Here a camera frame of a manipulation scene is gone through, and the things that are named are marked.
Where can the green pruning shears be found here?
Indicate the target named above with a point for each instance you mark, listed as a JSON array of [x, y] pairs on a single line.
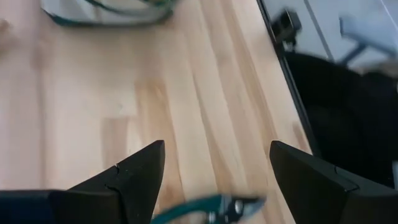
[[199, 205]]

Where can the black aluminium table frame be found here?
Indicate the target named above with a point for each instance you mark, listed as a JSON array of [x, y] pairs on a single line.
[[265, 15]]

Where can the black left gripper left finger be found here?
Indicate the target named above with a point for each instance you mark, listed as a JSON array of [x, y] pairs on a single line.
[[136, 186]]

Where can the beige green gardening bag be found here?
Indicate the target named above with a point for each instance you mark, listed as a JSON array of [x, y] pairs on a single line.
[[102, 15]]

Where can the black frame clamp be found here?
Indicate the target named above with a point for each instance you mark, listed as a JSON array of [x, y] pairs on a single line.
[[286, 25]]

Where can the grey metal stand leg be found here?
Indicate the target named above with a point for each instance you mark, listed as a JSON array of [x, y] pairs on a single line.
[[367, 40]]

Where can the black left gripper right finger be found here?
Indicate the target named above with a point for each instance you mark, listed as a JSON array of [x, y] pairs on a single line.
[[311, 186]]

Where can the large black object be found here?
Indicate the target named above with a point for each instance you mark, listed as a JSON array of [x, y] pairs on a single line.
[[348, 124]]

